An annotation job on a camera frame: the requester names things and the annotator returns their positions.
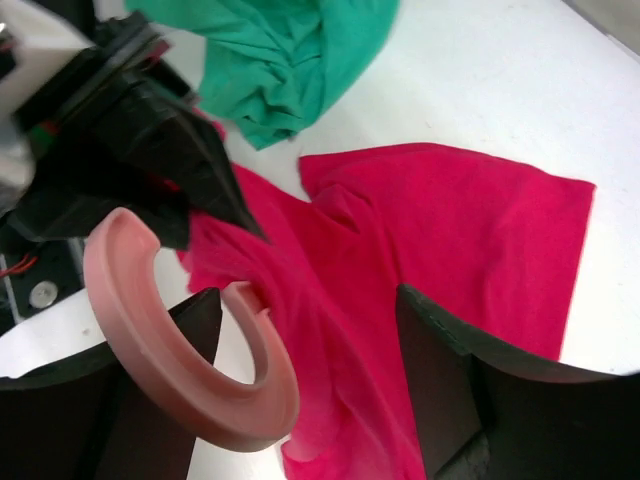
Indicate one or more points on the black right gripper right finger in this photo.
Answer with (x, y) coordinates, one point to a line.
(485, 409)

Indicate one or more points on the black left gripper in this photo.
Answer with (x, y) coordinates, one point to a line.
(112, 130)

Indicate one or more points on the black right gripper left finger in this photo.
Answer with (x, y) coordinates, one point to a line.
(83, 417)

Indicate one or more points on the pink hanger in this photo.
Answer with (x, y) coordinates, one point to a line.
(119, 277)

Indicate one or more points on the red t shirt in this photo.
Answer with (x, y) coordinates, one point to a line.
(495, 242)

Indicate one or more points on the green t shirt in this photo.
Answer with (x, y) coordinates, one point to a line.
(273, 68)

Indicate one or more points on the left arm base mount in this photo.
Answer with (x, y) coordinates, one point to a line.
(53, 272)

